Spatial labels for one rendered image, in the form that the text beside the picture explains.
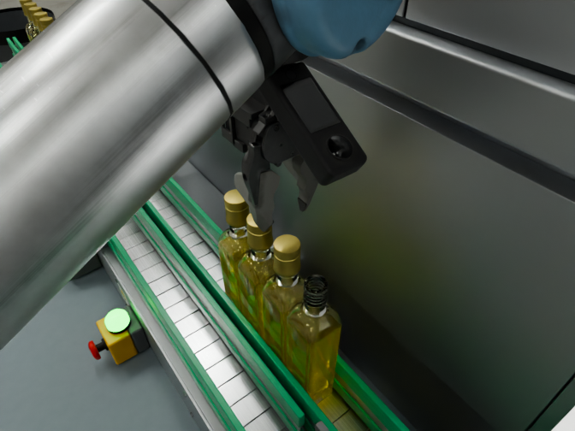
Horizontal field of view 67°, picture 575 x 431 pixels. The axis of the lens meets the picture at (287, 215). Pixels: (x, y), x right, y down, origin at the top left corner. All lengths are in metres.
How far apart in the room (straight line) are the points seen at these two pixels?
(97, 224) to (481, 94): 0.35
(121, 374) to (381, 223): 0.61
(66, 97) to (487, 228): 0.40
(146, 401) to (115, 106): 0.78
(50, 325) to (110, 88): 0.94
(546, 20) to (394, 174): 0.21
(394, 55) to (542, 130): 0.16
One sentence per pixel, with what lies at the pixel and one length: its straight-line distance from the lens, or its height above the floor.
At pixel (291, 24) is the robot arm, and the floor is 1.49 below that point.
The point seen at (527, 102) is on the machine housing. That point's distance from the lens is 0.42.
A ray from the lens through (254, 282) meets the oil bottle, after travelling 0.62.
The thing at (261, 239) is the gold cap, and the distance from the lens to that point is 0.58.
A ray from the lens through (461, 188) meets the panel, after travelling 0.47.
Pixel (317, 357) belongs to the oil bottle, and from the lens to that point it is 0.60.
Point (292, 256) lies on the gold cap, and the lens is 0.53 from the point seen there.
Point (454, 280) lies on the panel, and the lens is 0.54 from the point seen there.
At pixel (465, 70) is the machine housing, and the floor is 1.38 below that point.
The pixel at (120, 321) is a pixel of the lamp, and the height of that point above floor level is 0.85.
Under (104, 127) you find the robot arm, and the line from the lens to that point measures 0.17.
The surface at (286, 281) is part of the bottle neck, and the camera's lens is 0.57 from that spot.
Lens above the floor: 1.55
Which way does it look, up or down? 42 degrees down
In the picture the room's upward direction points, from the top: straight up
